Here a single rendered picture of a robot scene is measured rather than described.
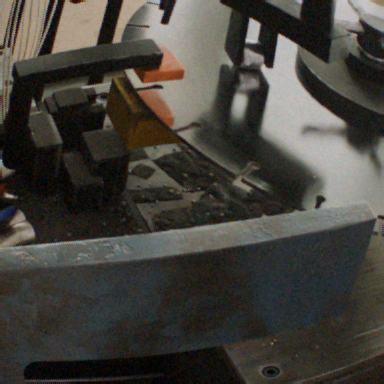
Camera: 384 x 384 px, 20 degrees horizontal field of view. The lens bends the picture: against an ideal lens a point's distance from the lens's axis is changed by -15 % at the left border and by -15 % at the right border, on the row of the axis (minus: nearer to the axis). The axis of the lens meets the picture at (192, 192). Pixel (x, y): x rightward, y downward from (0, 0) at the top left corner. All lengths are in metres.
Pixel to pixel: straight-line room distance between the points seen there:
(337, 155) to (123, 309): 0.20
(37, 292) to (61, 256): 0.02
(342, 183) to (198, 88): 0.10
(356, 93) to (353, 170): 0.07
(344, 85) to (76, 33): 0.48
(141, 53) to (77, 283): 0.20
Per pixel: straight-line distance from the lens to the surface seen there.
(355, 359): 0.66
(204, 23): 0.74
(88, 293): 0.48
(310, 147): 0.64
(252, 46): 0.69
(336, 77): 0.70
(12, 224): 0.65
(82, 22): 1.15
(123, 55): 0.63
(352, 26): 0.70
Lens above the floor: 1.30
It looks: 36 degrees down
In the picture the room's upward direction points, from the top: 11 degrees clockwise
